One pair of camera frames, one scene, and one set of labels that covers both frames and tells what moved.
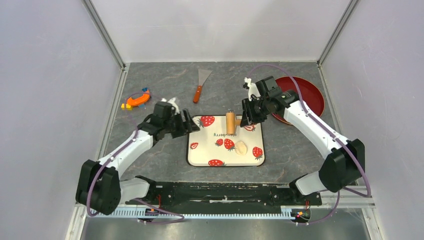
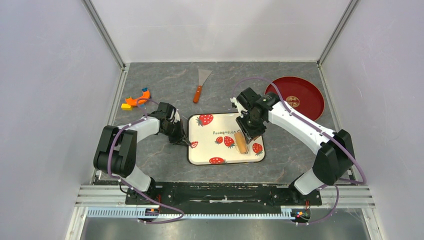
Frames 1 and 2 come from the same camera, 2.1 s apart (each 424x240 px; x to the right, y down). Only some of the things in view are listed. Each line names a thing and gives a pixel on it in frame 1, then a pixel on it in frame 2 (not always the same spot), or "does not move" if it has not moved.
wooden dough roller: [232, 122] -> [240, 142]
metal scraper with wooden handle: [202, 76] does not move
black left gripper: [190, 125] does not move
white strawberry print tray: [211, 146] does not move
